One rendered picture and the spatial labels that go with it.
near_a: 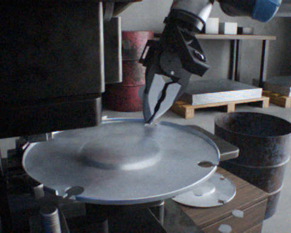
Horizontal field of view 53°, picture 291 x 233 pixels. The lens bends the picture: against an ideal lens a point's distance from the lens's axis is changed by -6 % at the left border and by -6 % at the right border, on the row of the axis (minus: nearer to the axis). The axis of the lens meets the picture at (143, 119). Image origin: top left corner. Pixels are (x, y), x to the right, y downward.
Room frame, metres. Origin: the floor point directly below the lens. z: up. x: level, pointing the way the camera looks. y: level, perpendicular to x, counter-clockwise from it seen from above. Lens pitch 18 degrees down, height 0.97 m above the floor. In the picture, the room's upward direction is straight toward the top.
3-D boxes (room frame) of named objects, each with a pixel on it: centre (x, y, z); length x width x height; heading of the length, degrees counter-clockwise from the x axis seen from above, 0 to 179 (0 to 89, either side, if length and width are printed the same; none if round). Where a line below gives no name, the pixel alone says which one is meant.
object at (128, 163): (0.43, 0.03, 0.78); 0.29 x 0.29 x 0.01
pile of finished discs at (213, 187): (1.05, -0.22, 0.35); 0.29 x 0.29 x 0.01
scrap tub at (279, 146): (1.47, -0.58, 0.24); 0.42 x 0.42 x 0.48
